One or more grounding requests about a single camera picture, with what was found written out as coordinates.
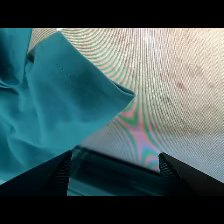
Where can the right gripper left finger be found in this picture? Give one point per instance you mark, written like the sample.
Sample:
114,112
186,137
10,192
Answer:
40,181

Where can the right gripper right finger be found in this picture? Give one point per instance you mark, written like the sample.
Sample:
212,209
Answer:
190,181

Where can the teal shirt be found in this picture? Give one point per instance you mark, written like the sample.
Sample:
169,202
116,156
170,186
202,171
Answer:
50,106

